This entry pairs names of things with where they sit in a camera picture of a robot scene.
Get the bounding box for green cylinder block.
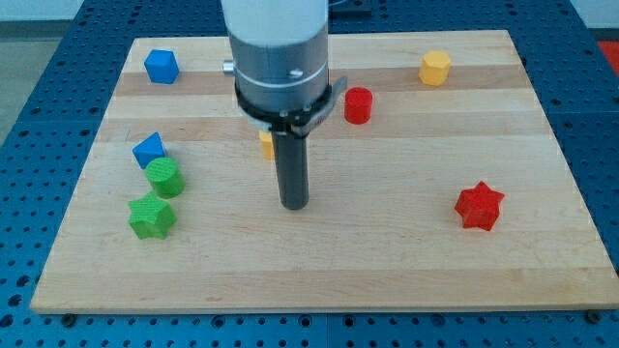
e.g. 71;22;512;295
145;157;186;198

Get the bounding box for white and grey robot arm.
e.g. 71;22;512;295
221;0;335;210

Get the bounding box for blue cube block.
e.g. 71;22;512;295
144;49;179;84

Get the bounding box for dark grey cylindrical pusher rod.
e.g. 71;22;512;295
273;133;309;211

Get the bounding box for red star block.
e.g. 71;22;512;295
455;181;505;231

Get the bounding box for wooden board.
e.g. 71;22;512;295
31;30;618;314

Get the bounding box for yellow heart block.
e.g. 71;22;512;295
258;130;275;160

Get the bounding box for yellow hexagon block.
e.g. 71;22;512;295
419;50;452;86

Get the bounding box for green star block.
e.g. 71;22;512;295
128;192;177;240

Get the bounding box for blue triangle block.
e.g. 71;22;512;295
133;132;166;169

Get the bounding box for red cylinder block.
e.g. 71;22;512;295
344;87;373;125

